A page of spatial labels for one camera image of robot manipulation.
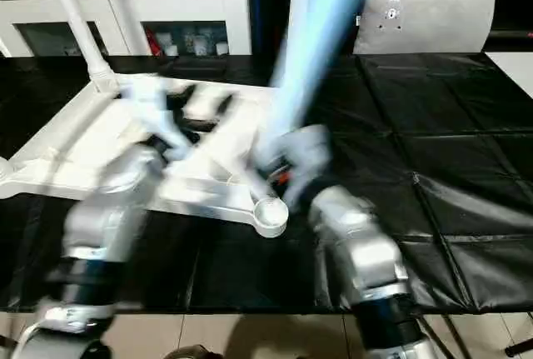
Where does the white plastic table top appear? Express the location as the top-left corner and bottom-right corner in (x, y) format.
(0, 74), (291, 240)

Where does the black furniture with yellow label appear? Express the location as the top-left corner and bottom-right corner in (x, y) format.
(248, 0), (369, 58)

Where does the white glass-door cabinet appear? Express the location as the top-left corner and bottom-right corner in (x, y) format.
(0, 0), (252, 60)

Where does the black work mat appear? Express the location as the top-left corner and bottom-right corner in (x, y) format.
(0, 49), (533, 317)

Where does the grey cushion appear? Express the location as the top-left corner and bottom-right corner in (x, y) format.
(353, 0), (499, 57)

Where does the white flat panel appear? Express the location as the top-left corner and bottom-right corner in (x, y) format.
(486, 50), (533, 95)

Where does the black stand leg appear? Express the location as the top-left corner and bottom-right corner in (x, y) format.
(503, 338), (533, 357)

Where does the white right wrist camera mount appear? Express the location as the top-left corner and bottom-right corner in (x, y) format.
(265, 122), (334, 212)

